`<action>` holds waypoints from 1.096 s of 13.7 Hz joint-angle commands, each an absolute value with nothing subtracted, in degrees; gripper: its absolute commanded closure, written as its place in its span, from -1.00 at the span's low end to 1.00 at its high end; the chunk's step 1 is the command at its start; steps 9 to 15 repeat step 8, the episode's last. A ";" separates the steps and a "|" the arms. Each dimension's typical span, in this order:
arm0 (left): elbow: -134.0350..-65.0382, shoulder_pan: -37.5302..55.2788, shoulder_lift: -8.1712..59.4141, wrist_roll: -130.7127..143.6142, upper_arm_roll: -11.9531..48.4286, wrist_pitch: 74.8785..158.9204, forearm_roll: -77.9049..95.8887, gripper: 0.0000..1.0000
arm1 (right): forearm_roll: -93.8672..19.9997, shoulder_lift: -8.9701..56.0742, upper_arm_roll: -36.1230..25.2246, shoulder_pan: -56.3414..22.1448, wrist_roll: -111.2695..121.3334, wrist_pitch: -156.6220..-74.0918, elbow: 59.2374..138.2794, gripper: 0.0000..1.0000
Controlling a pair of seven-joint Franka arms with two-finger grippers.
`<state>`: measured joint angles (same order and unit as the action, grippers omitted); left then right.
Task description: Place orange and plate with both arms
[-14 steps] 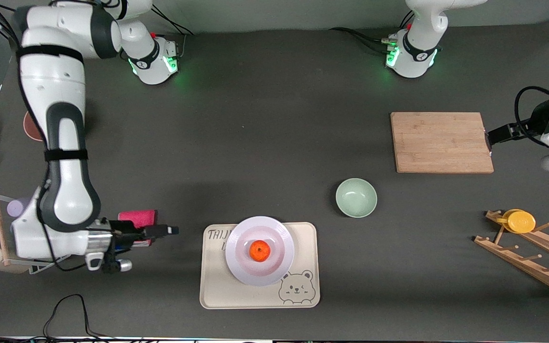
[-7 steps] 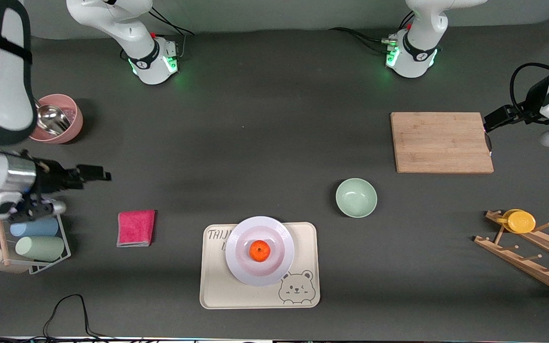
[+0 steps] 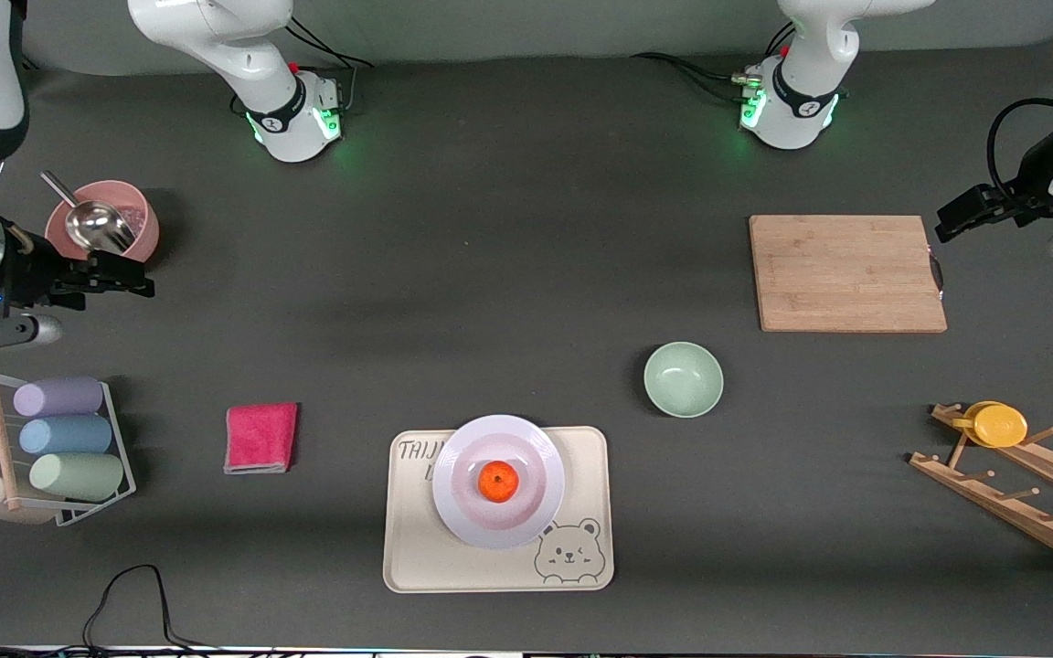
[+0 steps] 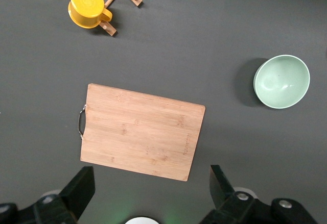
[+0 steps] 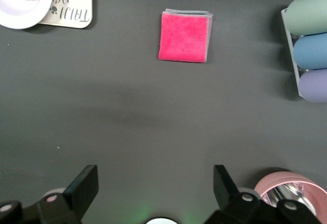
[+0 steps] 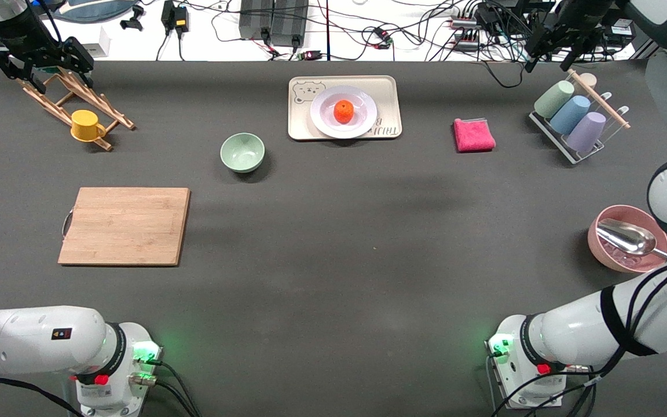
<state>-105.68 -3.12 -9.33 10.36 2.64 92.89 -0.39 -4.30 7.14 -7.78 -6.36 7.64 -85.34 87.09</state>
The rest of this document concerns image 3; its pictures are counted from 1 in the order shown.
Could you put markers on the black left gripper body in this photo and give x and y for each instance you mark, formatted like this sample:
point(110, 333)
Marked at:
point(1026, 186)

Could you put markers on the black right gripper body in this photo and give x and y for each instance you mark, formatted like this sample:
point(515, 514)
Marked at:
point(31, 275)

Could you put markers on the orange fruit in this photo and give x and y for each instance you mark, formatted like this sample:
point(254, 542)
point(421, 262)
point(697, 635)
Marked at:
point(498, 482)

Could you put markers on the white round plate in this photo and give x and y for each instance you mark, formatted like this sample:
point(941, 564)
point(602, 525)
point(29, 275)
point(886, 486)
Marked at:
point(526, 448)

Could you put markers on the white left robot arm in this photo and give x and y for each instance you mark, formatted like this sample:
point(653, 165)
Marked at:
point(801, 55)

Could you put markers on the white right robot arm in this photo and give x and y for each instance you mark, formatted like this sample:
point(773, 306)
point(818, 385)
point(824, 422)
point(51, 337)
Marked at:
point(216, 27)

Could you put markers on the pink ribbed bowl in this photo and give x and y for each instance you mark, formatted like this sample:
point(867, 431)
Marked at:
point(144, 228)

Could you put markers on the metal scoop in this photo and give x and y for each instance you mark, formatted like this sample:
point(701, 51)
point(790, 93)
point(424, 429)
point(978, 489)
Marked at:
point(97, 227)

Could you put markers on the purple cup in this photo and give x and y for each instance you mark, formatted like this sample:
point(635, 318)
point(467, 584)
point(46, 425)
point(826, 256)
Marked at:
point(58, 397)

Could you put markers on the wooden cutting board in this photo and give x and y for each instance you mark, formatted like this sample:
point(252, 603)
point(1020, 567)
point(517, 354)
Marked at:
point(842, 274)

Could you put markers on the blue cup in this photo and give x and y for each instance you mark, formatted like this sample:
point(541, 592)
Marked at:
point(65, 436)

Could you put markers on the wooden rack rod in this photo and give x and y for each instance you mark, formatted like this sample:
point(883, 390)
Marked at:
point(2, 439)

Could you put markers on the green cup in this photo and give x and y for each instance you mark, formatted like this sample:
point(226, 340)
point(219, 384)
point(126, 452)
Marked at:
point(77, 476)

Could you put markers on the yellow cup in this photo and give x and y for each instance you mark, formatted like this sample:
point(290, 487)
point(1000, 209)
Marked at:
point(999, 426)

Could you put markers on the pink folded cloth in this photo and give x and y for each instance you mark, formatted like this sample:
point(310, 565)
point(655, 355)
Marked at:
point(260, 437)

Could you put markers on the wooden peg drying rack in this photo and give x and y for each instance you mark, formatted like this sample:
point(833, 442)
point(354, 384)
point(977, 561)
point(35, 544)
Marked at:
point(1020, 507)

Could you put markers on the pale green bowl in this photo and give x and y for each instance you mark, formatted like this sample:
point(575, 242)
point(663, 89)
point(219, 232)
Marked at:
point(683, 379)

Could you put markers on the beige bear print tray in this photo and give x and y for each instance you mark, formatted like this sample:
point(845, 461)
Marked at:
point(581, 475)

